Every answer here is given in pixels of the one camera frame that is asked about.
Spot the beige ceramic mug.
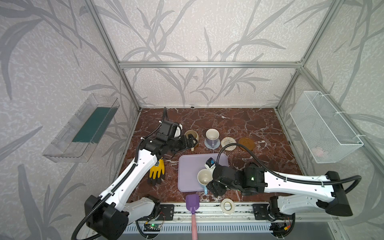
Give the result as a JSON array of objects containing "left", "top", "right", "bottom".
[{"left": 185, "top": 130, "right": 199, "bottom": 152}]

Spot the amber round coaster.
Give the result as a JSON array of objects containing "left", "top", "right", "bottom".
[{"left": 239, "top": 138, "right": 255, "bottom": 151}]

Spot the grey blue woven coaster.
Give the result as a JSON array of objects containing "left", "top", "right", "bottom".
[{"left": 205, "top": 138, "right": 221, "bottom": 150}]

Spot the white mug blue handle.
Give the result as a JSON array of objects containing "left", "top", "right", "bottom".
[{"left": 197, "top": 169, "right": 213, "bottom": 195}]

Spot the white patterned woven coaster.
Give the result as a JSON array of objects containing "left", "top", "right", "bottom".
[{"left": 221, "top": 137, "right": 237, "bottom": 151}]

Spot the white mug purple handle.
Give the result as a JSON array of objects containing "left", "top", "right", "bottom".
[{"left": 206, "top": 129, "right": 220, "bottom": 140}]

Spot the white speckled mug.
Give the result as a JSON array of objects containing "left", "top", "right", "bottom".
[{"left": 174, "top": 124, "right": 183, "bottom": 138}]

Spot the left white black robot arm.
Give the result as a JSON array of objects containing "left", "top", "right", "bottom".
[{"left": 71, "top": 120, "right": 198, "bottom": 240}]

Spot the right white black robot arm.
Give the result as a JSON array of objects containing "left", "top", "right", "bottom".
[{"left": 205, "top": 158, "right": 362, "bottom": 219}]

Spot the yellow black work glove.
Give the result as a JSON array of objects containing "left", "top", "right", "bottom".
[{"left": 148, "top": 158, "right": 165, "bottom": 186}]

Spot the lilac plastic tray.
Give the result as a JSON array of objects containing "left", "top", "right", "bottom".
[{"left": 178, "top": 153, "right": 218, "bottom": 193}]

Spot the white tape roll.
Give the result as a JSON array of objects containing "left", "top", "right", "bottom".
[{"left": 220, "top": 199, "right": 236, "bottom": 215}]

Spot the purple pink spatula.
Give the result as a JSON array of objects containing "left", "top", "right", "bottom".
[{"left": 186, "top": 194, "right": 200, "bottom": 240}]

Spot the white wire basket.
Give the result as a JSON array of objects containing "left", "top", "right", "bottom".
[{"left": 290, "top": 91, "right": 364, "bottom": 164}]

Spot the clear plastic wall shelf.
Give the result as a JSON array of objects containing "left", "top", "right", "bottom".
[{"left": 43, "top": 94, "right": 120, "bottom": 163}]

